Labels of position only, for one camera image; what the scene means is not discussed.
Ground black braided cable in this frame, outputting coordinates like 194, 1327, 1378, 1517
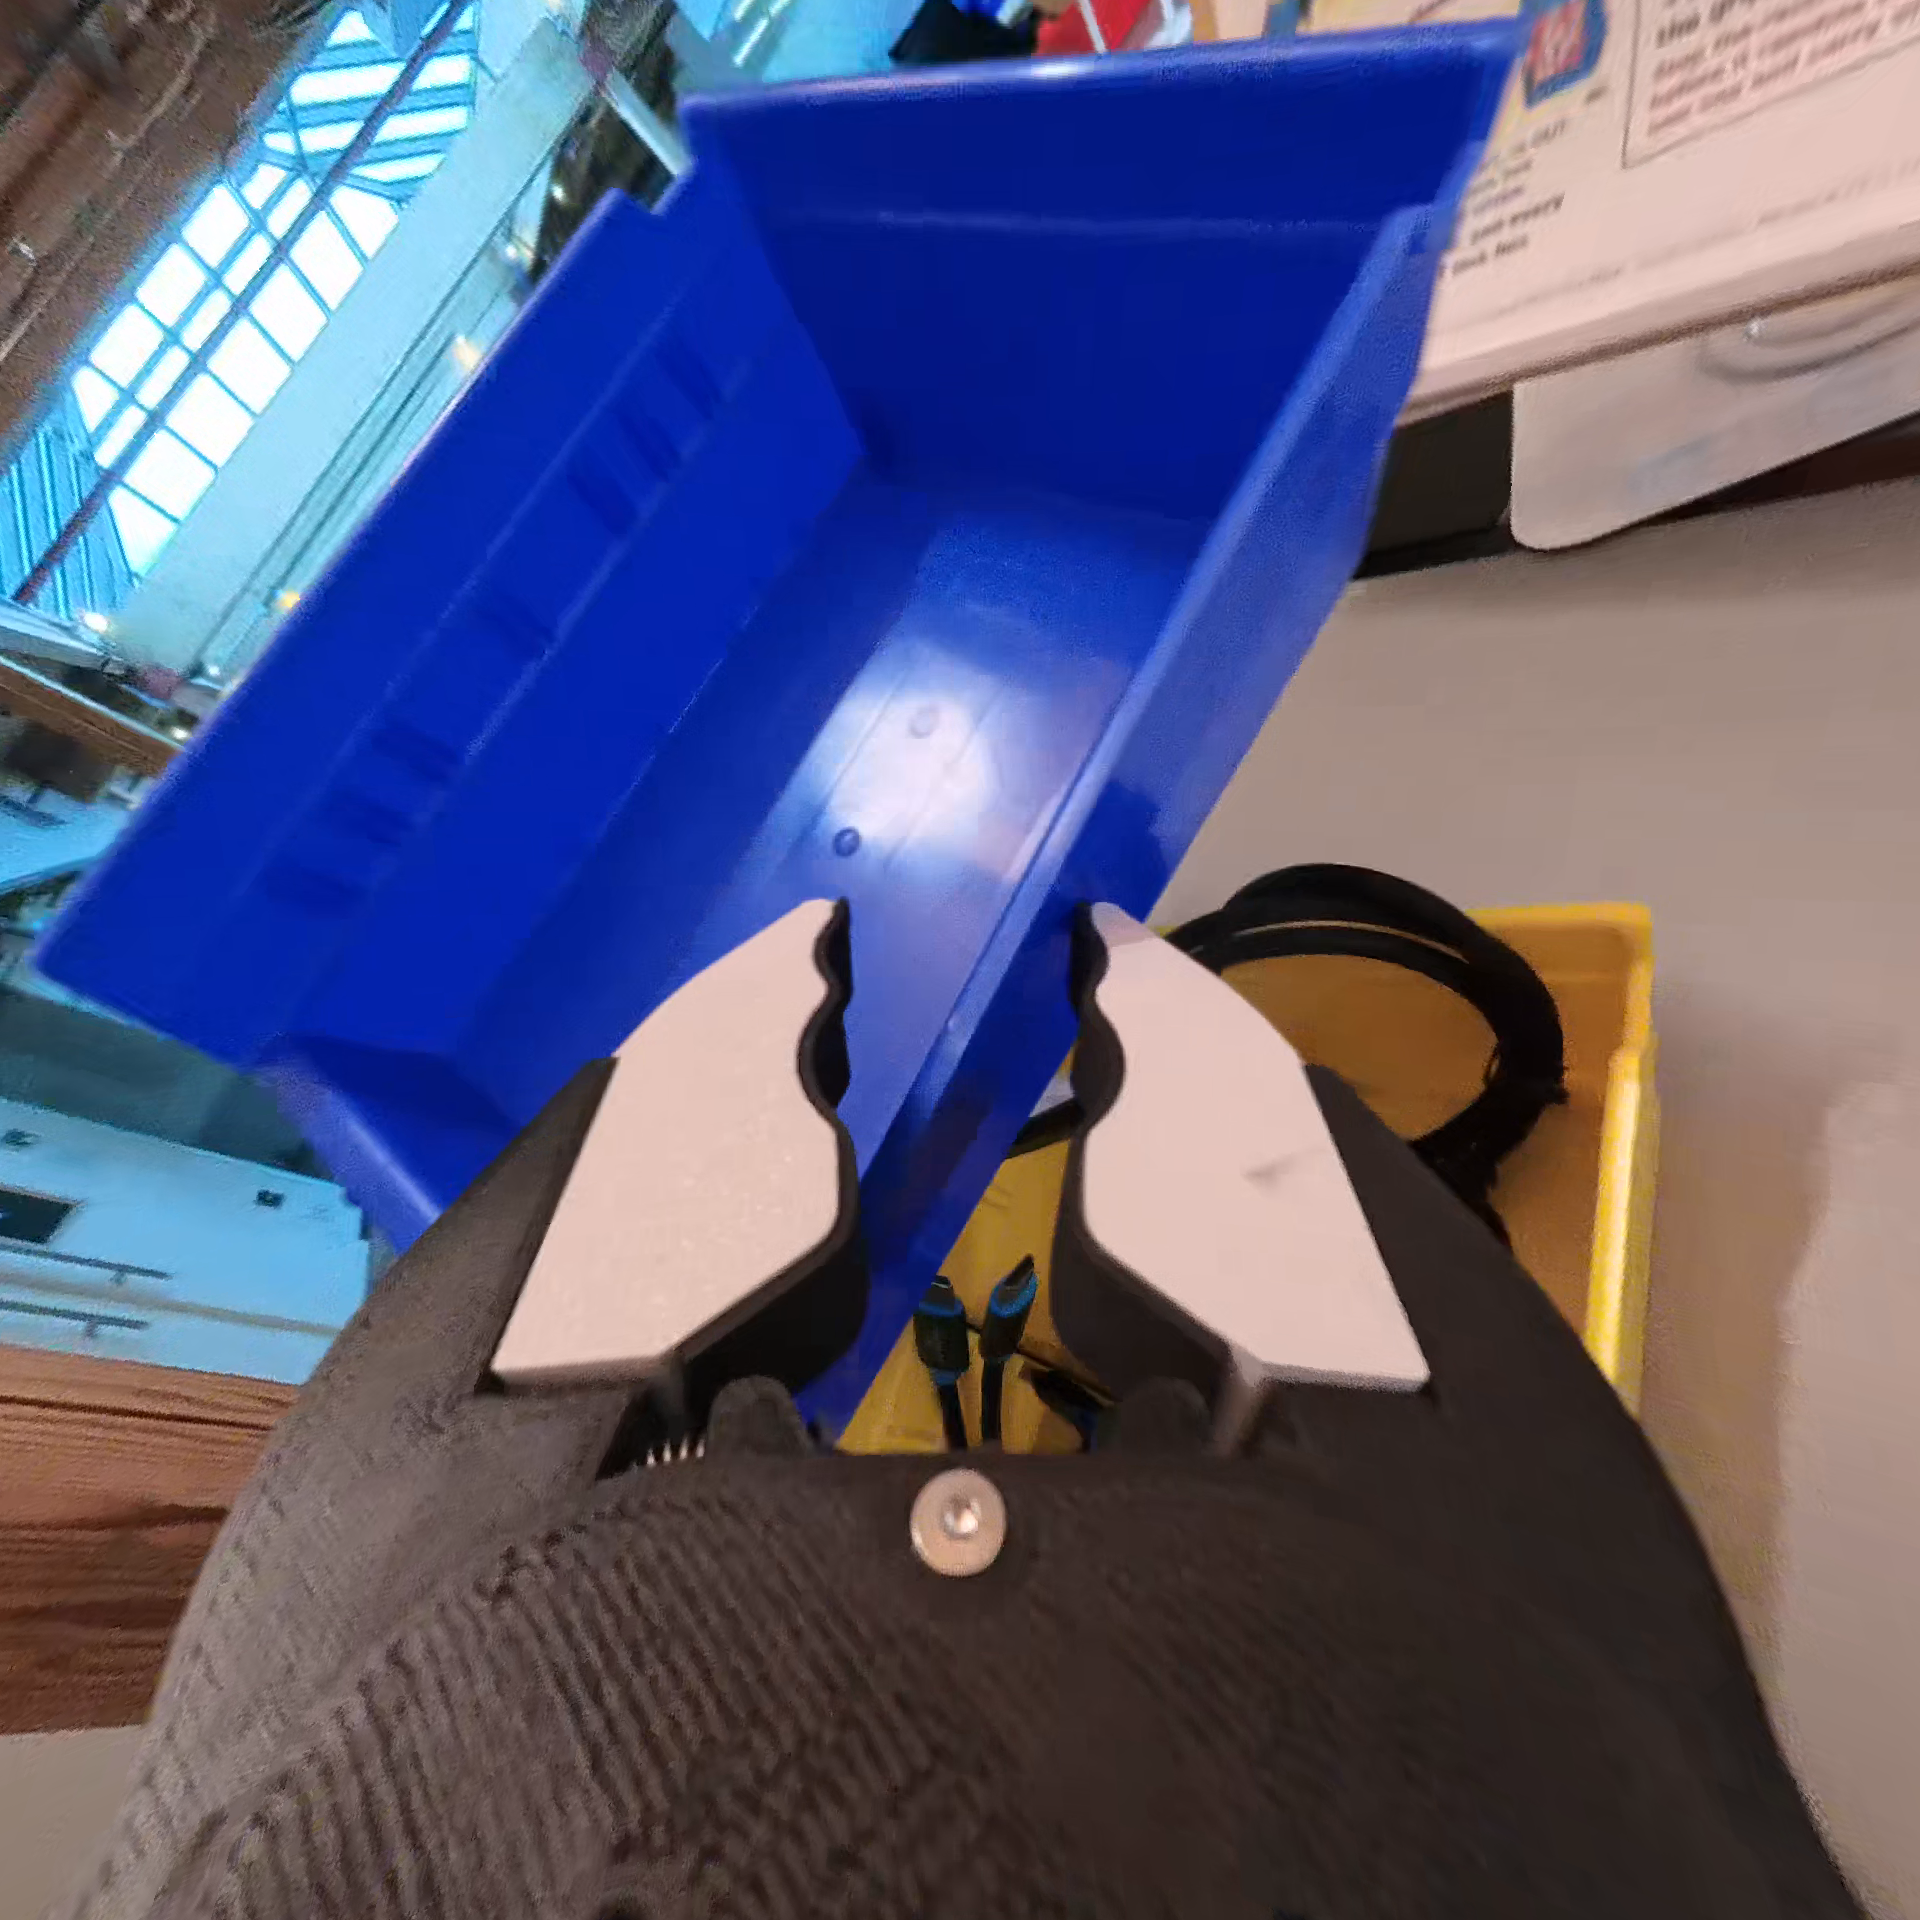
1165, 863, 1571, 1249

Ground printed paper sign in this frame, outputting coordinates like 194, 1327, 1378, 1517
1412, 0, 1920, 423

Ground grey desk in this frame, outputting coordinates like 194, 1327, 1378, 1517
0, 479, 1920, 1920

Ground blue plastic bin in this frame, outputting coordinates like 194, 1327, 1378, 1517
29, 22, 1535, 1425

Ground wooden post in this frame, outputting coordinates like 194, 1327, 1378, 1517
0, 1339, 303, 1737

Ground yellow plastic bin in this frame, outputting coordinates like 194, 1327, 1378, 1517
832, 902, 1663, 1456

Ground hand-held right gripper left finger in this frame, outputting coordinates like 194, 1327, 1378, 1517
488, 897, 876, 1450

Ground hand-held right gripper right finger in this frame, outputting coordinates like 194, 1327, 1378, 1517
1049, 897, 1435, 1451

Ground skylight window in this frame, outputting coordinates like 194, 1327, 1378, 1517
0, 0, 491, 609

